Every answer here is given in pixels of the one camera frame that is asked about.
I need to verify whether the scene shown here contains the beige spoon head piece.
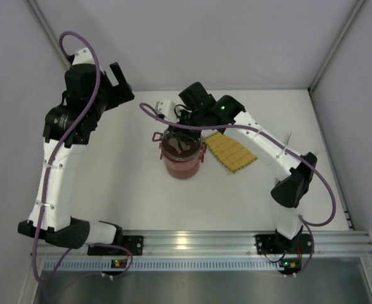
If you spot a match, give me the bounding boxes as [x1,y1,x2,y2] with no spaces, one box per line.
[168,137,182,154]

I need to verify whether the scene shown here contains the beige spoon handle piece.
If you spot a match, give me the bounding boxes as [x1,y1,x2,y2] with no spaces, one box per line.
[180,141,191,152]

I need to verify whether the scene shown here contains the perforated cable duct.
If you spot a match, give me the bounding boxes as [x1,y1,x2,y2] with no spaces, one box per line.
[58,258,281,272]

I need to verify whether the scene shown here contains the bamboo woven mat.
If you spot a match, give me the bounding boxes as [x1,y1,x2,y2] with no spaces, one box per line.
[205,132,257,174]

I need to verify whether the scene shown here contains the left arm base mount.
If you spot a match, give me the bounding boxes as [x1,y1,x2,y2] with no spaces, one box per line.
[87,235,144,256]

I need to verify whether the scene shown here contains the grey lunch box lid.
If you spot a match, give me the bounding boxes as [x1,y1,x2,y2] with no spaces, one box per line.
[151,129,207,163]

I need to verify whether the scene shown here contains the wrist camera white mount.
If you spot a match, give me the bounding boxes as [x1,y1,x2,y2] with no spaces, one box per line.
[67,47,94,66]
[155,99,177,123]

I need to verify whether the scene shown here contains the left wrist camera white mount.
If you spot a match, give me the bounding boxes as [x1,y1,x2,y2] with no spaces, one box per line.
[67,47,94,66]

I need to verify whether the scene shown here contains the aluminium mounting rail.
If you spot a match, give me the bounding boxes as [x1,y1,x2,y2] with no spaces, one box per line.
[30,230,372,258]

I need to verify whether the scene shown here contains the metal tongs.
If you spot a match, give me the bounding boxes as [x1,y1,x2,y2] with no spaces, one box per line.
[286,131,323,159]

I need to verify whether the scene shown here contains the pink lunch box tier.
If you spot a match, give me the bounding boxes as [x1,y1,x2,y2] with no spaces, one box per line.
[160,149,205,171]

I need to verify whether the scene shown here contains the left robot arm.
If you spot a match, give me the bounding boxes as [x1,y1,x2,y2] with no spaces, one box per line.
[18,63,134,249]

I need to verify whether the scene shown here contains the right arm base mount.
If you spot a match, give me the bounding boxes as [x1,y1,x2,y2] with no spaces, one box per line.
[254,233,312,255]

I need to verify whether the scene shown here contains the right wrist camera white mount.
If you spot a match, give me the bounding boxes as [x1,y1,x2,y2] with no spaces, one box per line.
[155,99,177,123]

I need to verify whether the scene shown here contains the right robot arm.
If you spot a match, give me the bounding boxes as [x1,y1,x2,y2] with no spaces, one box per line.
[156,82,317,240]

